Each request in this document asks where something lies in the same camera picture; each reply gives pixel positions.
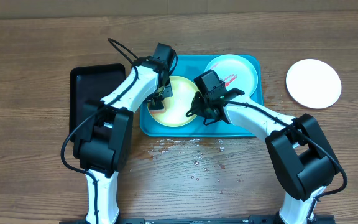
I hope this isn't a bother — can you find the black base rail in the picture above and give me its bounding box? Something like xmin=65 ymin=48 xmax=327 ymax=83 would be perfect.
xmin=59 ymin=214 xmax=336 ymax=224

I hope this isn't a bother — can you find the yellow round plate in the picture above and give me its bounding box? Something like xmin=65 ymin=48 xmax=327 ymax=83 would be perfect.
xmin=147 ymin=76 xmax=198 ymax=128

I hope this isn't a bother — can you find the light blue round plate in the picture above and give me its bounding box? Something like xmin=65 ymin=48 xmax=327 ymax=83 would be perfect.
xmin=205 ymin=54 xmax=259 ymax=96

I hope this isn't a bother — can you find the white round plate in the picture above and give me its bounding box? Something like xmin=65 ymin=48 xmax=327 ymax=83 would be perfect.
xmin=285 ymin=59 xmax=342 ymax=109

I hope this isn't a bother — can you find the teal plastic tray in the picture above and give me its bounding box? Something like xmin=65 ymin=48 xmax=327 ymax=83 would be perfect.
xmin=140 ymin=55 xmax=253 ymax=138

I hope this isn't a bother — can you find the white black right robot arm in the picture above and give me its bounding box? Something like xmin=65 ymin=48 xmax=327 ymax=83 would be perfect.
xmin=187 ymin=88 xmax=347 ymax=223

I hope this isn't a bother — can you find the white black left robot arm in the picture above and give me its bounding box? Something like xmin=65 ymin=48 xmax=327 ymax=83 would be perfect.
xmin=70 ymin=54 xmax=178 ymax=223

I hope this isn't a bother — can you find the black water tray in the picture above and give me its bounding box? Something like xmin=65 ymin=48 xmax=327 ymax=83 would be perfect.
xmin=69 ymin=63 xmax=126 ymax=133

